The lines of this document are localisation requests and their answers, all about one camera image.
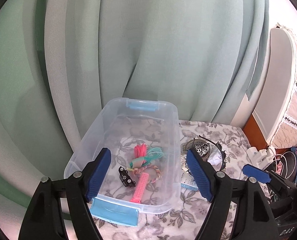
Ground teal cord coil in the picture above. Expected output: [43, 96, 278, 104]
[130, 147, 164, 169]

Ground clear plastic storage box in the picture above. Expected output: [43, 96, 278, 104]
[64, 97, 182, 227]

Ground brown packing tape roll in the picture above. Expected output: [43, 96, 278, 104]
[182, 141, 211, 161]

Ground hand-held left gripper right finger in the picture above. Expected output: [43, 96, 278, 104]
[186, 149, 280, 240]

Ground pink cord coil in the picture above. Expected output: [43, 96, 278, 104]
[134, 144, 147, 159]

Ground brown wooden bed frame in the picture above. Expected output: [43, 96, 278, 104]
[242, 115, 272, 148]

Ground blue white medicine box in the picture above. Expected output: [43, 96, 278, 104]
[181, 171, 199, 191]

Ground leopard print scrunchie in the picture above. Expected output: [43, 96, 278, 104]
[193, 142, 211, 157]

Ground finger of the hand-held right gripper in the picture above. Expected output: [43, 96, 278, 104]
[242, 164, 297, 193]

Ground pastel braided hair tie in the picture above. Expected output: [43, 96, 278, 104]
[132, 165, 162, 184]

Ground black toothed headband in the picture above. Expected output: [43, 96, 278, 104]
[191, 135, 229, 173]

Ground white paper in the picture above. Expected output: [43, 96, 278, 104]
[207, 152, 226, 167]

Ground white headboard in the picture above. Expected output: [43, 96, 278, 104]
[251, 27, 297, 146]

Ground black toy car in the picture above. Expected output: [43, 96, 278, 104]
[118, 166, 136, 188]

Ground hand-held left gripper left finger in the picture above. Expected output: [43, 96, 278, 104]
[19, 147, 112, 240]

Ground pale green curtain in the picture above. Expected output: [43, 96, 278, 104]
[0, 0, 269, 213]

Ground beige quilted lace cover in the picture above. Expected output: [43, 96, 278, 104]
[271, 25, 297, 151]

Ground grey floral blanket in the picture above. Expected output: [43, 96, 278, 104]
[89, 119, 276, 240]

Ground white power strip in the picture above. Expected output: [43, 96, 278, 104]
[246, 147, 276, 171]

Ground pink hair roller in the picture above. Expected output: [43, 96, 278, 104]
[131, 172, 149, 203]

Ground white charger adapter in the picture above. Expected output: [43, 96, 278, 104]
[257, 149, 268, 163]

